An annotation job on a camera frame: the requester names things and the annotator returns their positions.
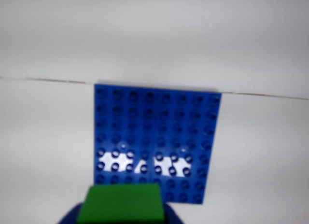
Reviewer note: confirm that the blue 8x8 brick plate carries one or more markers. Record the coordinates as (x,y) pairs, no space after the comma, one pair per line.
(169,127)

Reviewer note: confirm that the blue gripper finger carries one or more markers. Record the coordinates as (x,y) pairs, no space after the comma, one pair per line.
(70,216)
(173,216)

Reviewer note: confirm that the green 2x2 brick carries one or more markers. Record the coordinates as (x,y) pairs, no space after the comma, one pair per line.
(122,204)

